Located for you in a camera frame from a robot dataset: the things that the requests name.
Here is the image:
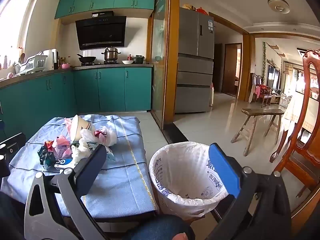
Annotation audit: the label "window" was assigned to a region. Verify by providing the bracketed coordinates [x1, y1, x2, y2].
[0, 0, 43, 64]

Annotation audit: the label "glass sliding door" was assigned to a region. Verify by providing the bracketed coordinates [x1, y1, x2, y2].
[149, 0, 180, 130]

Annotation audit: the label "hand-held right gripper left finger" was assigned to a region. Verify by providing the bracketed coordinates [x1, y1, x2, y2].
[24, 144, 107, 240]

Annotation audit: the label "wooden bench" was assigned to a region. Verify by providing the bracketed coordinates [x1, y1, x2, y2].
[230, 108, 285, 157]

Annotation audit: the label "carved wooden chair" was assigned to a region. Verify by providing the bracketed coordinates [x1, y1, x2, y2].
[269, 49, 320, 198]

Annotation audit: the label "round ceiling light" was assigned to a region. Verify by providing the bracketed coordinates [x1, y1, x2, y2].
[267, 0, 290, 14]

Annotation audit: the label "white lined trash bin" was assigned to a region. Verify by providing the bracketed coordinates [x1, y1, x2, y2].
[149, 141, 229, 220]

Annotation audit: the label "black table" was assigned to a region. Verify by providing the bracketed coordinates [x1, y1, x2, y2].
[60, 211, 160, 224]

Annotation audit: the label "brown wooden door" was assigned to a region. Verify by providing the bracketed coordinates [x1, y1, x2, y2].
[221, 42, 242, 97]

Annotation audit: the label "silver refrigerator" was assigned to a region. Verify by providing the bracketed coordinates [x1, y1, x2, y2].
[174, 7, 215, 114]

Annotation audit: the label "light blue striped tablecloth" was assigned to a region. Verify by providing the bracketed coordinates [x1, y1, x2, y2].
[1, 114, 158, 218]

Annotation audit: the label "black range hood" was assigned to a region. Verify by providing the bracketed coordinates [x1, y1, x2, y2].
[75, 10, 127, 51]

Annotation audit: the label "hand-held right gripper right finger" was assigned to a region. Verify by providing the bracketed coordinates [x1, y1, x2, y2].
[200, 143, 292, 240]

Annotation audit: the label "pink printed plastic bag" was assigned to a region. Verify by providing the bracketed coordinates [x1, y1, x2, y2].
[51, 135, 72, 159]

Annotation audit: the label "white paper cup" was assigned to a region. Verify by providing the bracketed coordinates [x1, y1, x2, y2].
[69, 115, 93, 143]

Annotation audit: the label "green snack packet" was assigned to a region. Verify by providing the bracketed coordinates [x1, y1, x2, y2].
[37, 145, 57, 170]

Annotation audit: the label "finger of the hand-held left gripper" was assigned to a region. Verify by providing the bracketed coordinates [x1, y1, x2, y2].
[0, 156, 11, 178]
[0, 133, 27, 157]

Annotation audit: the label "red cushioned chairs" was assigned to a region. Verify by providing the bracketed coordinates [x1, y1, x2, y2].
[251, 74, 273, 107]

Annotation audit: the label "black wok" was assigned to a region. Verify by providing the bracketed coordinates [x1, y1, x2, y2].
[76, 54, 97, 64]

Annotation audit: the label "white dish rack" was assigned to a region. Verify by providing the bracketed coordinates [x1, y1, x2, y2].
[14, 52, 48, 75]

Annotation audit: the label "green hanging vine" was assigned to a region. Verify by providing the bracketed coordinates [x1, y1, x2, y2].
[262, 42, 267, 80]

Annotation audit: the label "white crumpled tissue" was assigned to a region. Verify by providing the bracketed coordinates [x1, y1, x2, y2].
[71, 142, 92, 163]

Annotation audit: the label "person's leg in jeans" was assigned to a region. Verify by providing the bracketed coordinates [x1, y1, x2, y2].
[130, 215, 196, 240]

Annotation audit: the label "steel stock pot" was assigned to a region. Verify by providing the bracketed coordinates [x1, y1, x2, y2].
[101, 46, 122, 62]

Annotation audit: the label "white plastic bag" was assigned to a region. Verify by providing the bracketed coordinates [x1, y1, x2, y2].
[81, 125, 118, 147]

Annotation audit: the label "blue and white box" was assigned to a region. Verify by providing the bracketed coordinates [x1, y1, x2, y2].
[54, 158, 75, 170]

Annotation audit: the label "white countertop appliance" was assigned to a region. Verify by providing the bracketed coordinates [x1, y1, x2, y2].
[43, 49, 57, 70]

